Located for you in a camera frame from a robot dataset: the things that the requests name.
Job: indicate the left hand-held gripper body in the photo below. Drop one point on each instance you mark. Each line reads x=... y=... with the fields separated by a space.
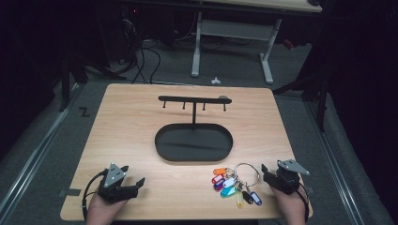
x=114 y=179

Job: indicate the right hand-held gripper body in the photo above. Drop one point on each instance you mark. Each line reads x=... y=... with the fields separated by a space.
x=286 y=181

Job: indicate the keyring with coloured tags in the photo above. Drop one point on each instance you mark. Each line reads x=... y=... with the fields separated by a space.
x=229 y=191

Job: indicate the black key rack with tray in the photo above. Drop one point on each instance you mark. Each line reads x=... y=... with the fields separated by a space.
x=194 y=143

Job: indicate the person's left hand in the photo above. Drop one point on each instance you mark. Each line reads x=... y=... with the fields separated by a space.
x=101 y=212

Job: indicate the grey tape strip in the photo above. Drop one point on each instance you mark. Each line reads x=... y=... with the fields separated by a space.
x=72 y=192

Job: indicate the black tripod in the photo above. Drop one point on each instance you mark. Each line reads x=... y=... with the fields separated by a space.
x=322 y=103

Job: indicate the small white plastic piece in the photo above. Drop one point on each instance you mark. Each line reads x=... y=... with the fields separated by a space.
x=215 y=81

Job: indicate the black stand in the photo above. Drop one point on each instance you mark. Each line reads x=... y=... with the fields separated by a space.
x=65 y=84

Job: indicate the small red object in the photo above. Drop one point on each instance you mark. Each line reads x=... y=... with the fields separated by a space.
x=288 y=44

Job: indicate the dark computer tower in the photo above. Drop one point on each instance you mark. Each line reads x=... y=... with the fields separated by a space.
x=131 y=28

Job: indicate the metal floor rail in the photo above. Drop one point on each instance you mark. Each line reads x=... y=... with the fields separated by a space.
x=37 y=150
x=338 y=168

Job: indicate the white frame desk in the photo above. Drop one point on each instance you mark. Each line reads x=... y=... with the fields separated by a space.
x=234 y=29

